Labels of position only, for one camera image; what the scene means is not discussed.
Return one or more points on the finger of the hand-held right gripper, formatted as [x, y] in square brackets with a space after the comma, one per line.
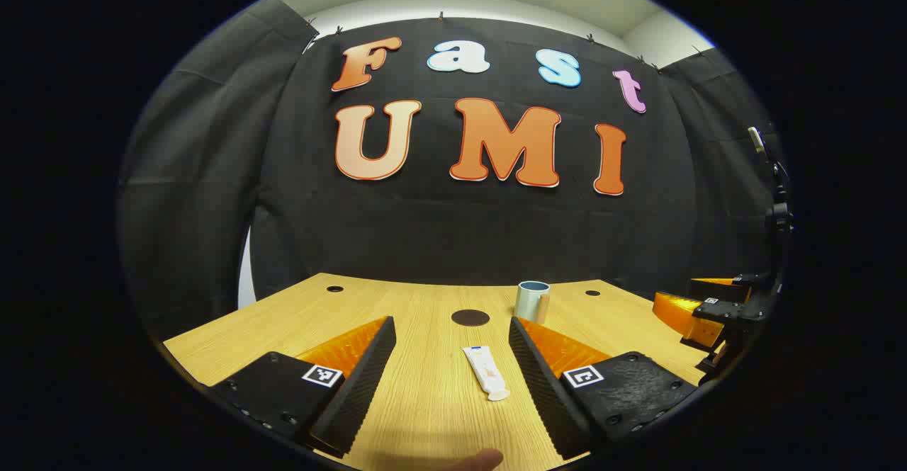
[680, 315]
[723, 290]

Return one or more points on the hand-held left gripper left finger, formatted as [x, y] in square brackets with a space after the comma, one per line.
[361, 386]

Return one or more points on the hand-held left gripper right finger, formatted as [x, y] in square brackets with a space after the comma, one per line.
[542, 386]

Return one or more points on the white toothpaste tube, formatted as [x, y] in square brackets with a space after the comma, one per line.
[485, 372]

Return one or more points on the dark brown round coaster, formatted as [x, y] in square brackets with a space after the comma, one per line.
[470, 317]

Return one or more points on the black backdrop cloth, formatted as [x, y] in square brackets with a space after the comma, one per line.
[439, 230]

